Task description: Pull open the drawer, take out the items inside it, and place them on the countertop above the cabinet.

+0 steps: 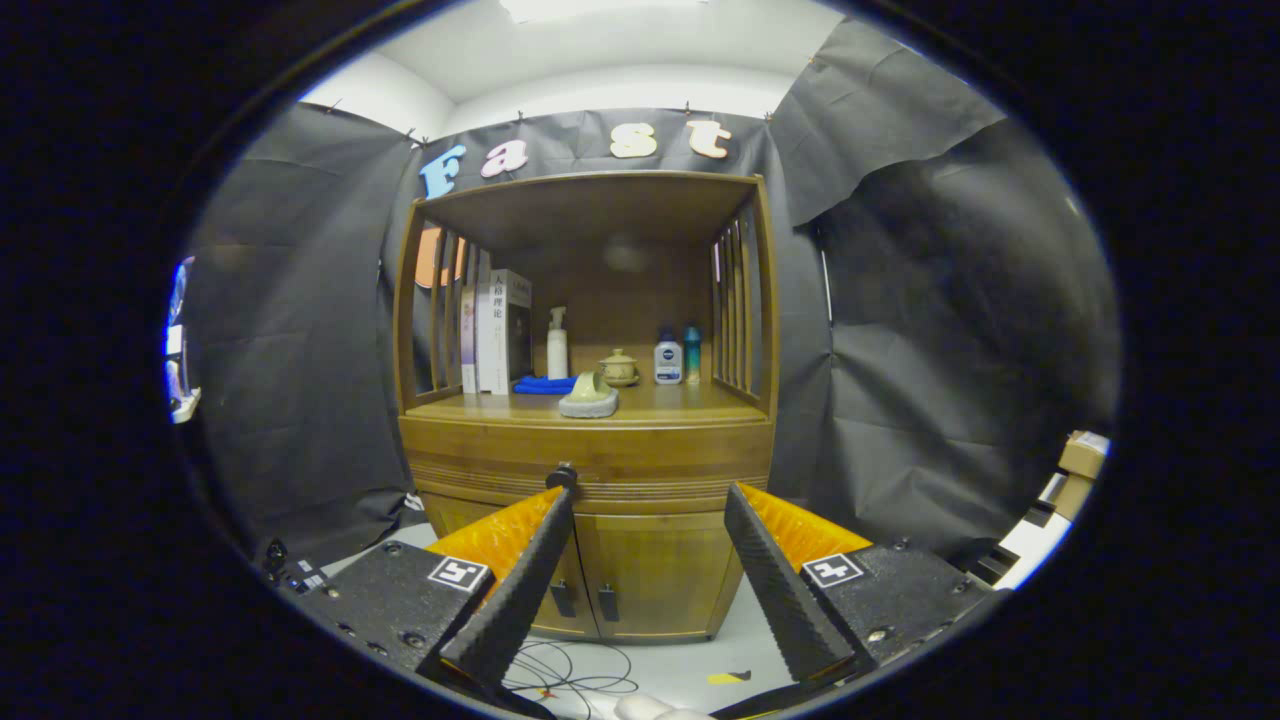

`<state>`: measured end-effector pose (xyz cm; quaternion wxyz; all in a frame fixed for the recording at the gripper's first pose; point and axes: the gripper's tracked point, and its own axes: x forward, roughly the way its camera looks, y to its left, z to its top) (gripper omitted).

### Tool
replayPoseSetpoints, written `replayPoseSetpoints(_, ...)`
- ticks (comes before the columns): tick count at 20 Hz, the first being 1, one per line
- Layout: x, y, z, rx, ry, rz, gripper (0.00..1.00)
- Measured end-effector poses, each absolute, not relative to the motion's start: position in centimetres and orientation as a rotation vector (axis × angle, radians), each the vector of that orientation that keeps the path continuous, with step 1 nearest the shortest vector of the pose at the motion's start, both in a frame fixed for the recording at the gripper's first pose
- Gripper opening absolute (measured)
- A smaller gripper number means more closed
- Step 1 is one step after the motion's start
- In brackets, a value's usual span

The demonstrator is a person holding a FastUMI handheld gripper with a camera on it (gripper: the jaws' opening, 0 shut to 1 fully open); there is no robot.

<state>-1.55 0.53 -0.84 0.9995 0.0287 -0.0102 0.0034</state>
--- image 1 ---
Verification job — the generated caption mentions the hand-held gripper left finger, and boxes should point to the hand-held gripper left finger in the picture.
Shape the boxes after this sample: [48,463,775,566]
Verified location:
[290,487,578,713]

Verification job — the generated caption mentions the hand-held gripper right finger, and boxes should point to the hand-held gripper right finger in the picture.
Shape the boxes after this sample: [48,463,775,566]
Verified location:
[724,483,1001,698]

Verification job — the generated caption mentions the pale green slipper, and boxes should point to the pale green slipper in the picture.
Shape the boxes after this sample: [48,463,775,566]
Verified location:
[558,371,620,419]

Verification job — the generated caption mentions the wooden countertop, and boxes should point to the wooden countertop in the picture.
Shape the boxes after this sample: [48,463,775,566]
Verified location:
[405,380,769,429]

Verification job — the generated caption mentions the wooden cabinet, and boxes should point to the wooden cabinet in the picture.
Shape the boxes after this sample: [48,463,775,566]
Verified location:
[392,170,781,643]

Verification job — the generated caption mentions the small black device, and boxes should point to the small black device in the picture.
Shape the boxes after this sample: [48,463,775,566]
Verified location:
[262,540,331,596]

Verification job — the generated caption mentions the white board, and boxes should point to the white board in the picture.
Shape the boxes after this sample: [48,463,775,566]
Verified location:
[995,510,1061,589]

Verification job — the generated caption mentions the purple spine book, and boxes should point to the purple spine book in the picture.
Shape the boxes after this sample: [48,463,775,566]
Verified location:
[460,285,478,393]

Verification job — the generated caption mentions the thick white book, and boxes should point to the thick white book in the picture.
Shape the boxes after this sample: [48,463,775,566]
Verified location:
[488,268,533,395]

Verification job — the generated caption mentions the thin white book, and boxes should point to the thin white book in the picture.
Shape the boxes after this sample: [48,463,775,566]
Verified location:
[474,250,493,393]

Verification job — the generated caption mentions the cardboard box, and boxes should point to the cardboard box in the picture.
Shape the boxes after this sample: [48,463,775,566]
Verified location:
[1058,431,1109,521]

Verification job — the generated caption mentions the thin black cables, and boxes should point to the thin black cables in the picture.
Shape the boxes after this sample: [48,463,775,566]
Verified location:
[500,640,641,701]

